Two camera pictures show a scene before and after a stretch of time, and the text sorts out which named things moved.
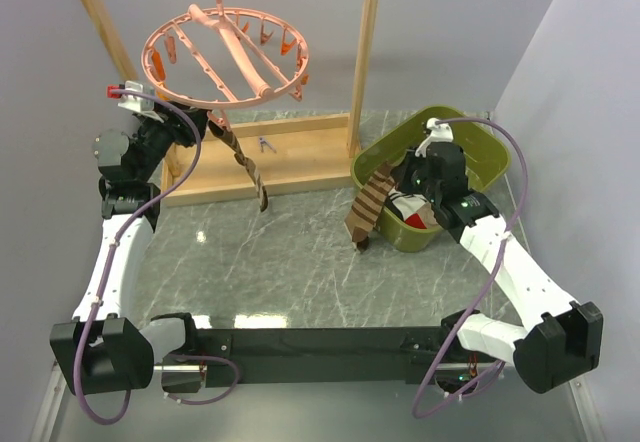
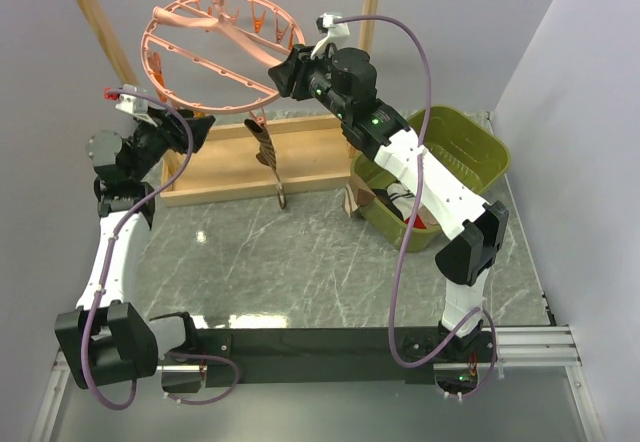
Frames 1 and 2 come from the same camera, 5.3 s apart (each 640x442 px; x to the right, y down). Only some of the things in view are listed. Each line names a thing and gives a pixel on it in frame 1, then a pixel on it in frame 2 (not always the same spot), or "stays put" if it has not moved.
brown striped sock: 225,132 -> 267,155
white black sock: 404,204 stays put
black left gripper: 175,125 stays put
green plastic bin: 485,151 stays put
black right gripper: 403,170 -> 296,68
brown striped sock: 365,210 -> 356,194
